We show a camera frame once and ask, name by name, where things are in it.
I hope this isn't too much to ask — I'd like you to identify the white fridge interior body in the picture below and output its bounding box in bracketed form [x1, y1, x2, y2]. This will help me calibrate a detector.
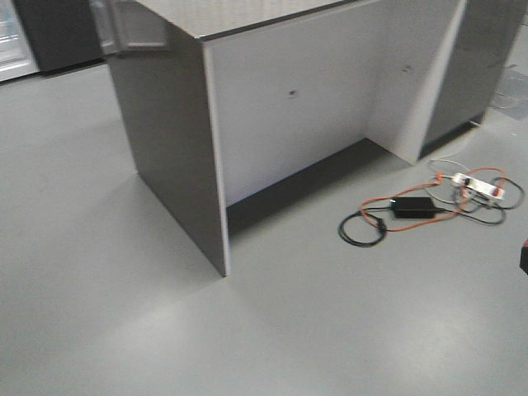
[1, 1, 39, 83]

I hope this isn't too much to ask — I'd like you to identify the black power adapter brick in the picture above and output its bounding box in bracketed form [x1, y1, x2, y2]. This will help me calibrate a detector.
[390, 196, 438, 219]

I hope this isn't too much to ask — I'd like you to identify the white power strip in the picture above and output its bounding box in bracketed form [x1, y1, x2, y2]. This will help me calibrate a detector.
[451, 172, 505, 200]

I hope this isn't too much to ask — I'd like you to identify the grey floor mat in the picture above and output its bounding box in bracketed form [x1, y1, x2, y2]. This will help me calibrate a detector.
[491, 67, 527, 120]

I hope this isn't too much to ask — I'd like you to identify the black cable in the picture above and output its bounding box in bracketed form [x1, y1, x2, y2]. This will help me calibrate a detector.
[338, 176, 522, 248]

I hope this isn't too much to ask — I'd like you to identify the white cable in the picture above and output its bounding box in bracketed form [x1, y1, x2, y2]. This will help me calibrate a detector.
[427, 135, 475, 205]

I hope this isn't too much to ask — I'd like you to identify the orange cable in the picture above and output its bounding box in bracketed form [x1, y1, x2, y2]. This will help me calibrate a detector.
[360, 166, 509, 233]

